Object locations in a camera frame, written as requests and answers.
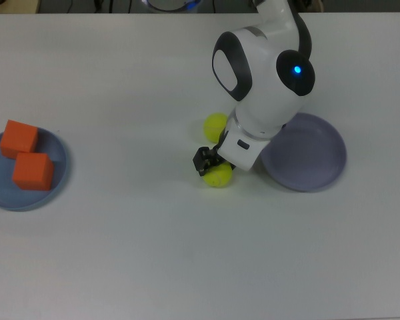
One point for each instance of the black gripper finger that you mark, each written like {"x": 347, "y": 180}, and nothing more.
{"x": 204, "y": 160}

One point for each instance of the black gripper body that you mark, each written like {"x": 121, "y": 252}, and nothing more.
{"x": 222, "y": 139}

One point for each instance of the yellow tennis ball black print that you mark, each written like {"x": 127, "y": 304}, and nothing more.
{"x": 213, "y": 125}

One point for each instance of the plain yellow tennis ball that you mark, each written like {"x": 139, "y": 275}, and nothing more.
{"x": 218, "y": 179}

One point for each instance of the orange foam cube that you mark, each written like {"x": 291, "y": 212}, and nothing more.
{"x": 31, "y": 170}
{"x": 18, "y": 138}

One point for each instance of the white robot base blue light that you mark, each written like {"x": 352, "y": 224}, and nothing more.
{"x": 168, "y": 4}

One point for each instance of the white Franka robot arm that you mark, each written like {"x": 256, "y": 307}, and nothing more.
{"x": 270, "y": 93}

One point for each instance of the purple plastic plate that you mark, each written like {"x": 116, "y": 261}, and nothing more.
{"x": 310, "y": 160}

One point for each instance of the blue plastic plate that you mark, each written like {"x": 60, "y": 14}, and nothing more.
{"x": 6, "y": 196}

